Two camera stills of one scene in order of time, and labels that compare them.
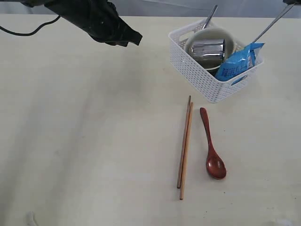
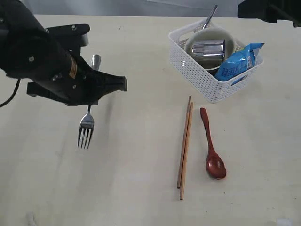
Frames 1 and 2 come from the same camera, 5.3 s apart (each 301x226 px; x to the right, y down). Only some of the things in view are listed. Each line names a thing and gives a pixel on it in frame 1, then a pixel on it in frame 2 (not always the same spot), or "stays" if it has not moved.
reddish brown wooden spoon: x=215 y=166 stays
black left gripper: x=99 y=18 -> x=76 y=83
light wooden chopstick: x=185 y=163 stays
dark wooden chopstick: x=184 y=143 stays
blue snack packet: x=246 y=58 stays
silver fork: x=281 y=16 -> x=87 y=126
